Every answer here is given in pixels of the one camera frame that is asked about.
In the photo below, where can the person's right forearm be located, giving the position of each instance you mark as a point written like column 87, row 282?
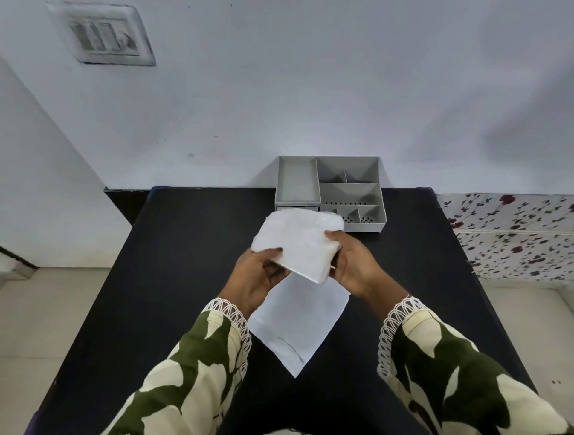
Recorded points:
column 453, row 372

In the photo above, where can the person's right thumb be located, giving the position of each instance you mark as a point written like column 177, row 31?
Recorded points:
column 335, row 237

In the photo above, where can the person's left forearm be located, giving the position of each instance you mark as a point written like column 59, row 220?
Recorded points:
column 193, row 372

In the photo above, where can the floral patterned cloth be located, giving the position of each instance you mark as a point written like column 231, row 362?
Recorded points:
column 515, row 237

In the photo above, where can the person's right hand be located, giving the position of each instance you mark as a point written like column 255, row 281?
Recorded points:
column 358, row 269

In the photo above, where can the person's left hand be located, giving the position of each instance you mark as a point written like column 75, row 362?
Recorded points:
column 249, row 282

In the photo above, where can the white paper sheet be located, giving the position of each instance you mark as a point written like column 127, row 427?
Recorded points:
column 298, row 322

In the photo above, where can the person's left thumb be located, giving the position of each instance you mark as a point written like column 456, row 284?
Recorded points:
column 268, row 253

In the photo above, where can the grey plastic organizer tray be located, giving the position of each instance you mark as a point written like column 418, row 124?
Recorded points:
column 332, row 190

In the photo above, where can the white cloth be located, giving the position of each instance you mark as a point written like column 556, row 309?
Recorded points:
column 298, row 244

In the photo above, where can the white wall switch panel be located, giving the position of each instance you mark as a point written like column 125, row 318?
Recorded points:
column 104, row 36

